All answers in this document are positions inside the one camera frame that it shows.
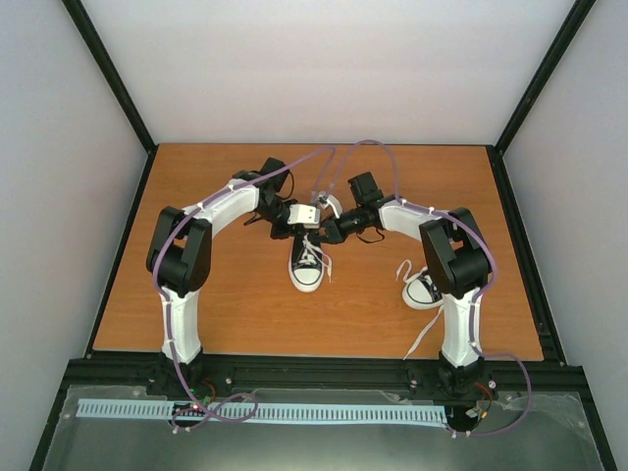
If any white shoelace of sneaker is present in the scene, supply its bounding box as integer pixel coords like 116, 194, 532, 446
394, 259, 445, 363
293, 234, 338, 285

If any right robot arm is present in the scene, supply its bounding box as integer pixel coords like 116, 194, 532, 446
321, 173, 496, 397

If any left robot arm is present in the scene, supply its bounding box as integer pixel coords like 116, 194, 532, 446
146, 158, 296, 395

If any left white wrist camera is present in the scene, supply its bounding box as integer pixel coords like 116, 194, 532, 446
287, 203, 321, 230

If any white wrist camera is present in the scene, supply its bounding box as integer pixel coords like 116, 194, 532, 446
287, 203, 321, 230
315, 191, 343, 219

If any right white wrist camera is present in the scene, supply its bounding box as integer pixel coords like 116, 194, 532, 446
315, 191, 343, 219

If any right black frame post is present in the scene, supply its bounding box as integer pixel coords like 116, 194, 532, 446
494, 0, 598, 154

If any black frame post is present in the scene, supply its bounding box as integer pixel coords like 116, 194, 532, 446
61, 0, 159, 154
494, 0, 598, 154

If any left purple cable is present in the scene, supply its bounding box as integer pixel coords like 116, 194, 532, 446
151, 145, 338, 434

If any left black frame post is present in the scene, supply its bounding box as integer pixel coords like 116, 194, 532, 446
61, 0, 159, 154

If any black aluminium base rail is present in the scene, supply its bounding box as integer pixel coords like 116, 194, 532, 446
61, 353, 591, 402

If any white slotted cable duct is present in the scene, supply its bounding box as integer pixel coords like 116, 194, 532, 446
76, 398, 447, 428

